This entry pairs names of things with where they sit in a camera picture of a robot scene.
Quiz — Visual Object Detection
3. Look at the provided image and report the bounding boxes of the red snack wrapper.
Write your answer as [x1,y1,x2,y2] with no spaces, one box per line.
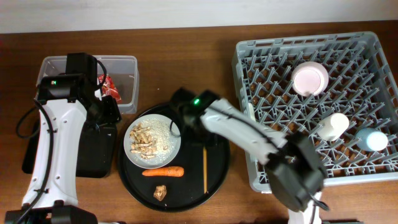
[98,74,122,103]

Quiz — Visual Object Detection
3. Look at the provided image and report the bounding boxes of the wooden chopstick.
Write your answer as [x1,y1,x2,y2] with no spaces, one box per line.
[203,146,208,194]

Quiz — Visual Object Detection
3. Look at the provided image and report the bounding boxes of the grey plate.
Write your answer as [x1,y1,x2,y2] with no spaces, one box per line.
[123,114,182,169]

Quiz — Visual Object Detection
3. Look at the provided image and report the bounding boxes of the orange carrot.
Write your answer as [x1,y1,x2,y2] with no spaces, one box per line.
[142,166,185,177]

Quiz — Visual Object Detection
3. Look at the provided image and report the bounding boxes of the brown food scrap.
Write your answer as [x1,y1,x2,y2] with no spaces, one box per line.
[153,185,167,202]

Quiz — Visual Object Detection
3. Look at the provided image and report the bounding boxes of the pink saucer bowl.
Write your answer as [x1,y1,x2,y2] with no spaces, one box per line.
[291,62,329,96]

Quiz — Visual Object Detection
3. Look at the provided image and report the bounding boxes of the cream cup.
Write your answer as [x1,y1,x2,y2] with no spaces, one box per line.
[317,113,349,141]

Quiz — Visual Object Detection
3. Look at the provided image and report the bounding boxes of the blue cup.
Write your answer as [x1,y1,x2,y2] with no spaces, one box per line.
[356,128,389,152]

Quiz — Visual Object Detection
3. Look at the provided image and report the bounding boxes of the white plastic fork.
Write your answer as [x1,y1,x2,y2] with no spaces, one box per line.
[248,103,256,121]

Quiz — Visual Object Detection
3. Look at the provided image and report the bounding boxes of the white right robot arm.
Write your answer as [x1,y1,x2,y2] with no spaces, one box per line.
[170,88,329,223]

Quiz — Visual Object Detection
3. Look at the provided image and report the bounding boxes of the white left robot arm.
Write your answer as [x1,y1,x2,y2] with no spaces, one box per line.
[4,53,121,223]

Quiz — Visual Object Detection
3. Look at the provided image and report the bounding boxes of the grey dishwasher rack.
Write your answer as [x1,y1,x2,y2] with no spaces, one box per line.
[231,32,397,186]

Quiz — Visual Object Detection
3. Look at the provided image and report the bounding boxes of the pile of white rice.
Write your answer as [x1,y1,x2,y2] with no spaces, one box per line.
[129,118,176,164]

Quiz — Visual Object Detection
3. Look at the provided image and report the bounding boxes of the clear plastic bin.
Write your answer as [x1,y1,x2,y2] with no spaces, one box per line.
[36,55,139,114]

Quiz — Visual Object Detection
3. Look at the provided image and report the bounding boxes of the black round tray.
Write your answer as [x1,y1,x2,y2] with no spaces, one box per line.
[118,103,231,212]

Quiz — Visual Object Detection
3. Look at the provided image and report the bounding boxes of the black rectangular bin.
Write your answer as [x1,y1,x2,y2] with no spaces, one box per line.
[21,119,118,179]

